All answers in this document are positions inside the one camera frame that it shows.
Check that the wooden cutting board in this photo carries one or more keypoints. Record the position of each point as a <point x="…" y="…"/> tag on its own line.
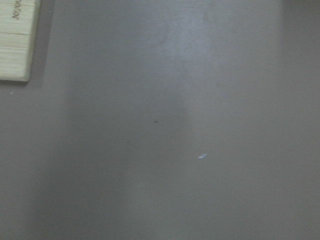
<point x="18" y="27"/>

